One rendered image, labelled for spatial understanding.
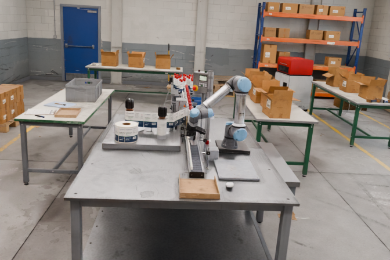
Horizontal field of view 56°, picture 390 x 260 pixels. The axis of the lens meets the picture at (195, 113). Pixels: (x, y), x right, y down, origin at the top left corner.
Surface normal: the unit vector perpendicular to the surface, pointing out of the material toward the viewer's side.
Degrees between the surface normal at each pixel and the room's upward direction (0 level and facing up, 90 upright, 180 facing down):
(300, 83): 90
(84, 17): 90
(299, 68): 90
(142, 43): 90
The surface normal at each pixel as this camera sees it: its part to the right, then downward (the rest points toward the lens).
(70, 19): 0.04, 0.25
